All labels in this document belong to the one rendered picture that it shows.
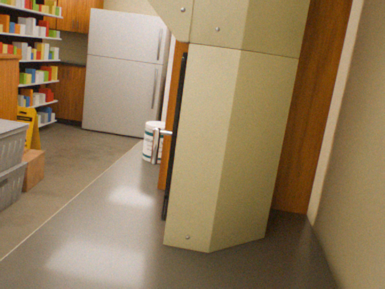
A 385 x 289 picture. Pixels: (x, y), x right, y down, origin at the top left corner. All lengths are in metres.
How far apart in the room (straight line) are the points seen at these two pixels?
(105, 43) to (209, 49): 5.23
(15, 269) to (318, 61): 0.96
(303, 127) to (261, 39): 0.44
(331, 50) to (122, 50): 4.91
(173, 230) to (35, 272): 0.31
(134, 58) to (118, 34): 0.40
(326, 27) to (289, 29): 0.30
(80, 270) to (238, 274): 0.33
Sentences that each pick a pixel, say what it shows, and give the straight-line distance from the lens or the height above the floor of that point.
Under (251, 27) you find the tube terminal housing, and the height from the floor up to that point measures 1.46.
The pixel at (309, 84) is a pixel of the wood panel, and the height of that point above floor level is 1.35.
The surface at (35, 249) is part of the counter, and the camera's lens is 0.94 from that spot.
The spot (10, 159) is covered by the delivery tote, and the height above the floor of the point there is 0.41.
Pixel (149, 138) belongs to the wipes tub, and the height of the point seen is 1.04.
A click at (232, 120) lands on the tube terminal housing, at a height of 1.26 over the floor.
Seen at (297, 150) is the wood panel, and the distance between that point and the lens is 1.27.
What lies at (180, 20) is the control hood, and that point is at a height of 1.45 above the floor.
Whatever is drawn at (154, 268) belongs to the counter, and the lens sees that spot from 0.88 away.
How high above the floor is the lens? 1.40
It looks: 13 degrees down
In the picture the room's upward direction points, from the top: 8 degrees clockwise
